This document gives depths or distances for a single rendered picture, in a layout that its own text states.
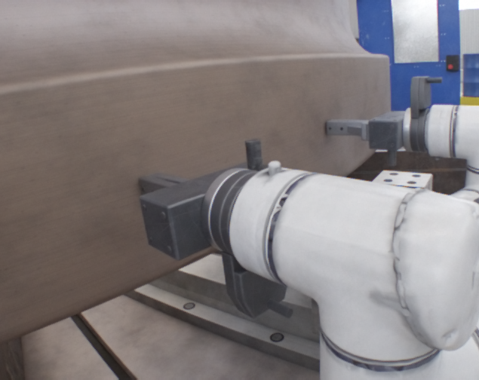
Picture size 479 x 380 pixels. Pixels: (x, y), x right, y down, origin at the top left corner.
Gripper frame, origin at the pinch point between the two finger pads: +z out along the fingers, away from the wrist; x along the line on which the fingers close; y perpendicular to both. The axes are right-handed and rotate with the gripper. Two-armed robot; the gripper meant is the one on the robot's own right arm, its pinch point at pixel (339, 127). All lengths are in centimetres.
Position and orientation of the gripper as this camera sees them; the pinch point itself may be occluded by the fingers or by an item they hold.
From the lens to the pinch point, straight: 74.0
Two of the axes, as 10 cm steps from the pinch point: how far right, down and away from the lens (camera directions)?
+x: 6.2, -3.0, 7.3
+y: 1.0, 9.5, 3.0
